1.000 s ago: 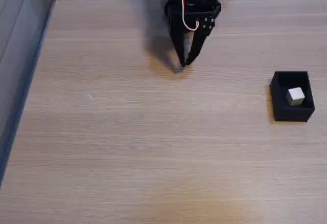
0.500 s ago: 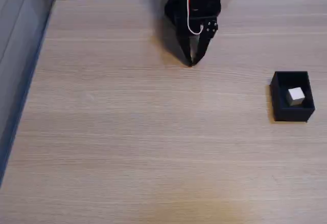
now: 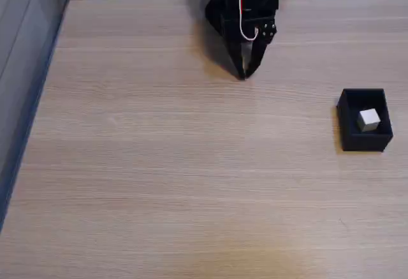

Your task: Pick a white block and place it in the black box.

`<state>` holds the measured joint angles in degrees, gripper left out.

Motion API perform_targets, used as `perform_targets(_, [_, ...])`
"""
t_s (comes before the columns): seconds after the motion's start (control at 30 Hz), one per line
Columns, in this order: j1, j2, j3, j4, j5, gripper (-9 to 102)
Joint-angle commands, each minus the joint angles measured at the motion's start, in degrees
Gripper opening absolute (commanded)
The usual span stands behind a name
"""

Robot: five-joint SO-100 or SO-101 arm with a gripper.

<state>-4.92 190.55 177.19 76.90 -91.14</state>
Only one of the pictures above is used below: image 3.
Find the white block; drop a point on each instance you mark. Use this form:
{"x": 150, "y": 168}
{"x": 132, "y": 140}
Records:
{"x": 368, "y": 119}

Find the black open box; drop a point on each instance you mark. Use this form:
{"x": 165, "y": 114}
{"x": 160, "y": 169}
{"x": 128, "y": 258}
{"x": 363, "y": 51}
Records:
{"x": 350, "y": 139}

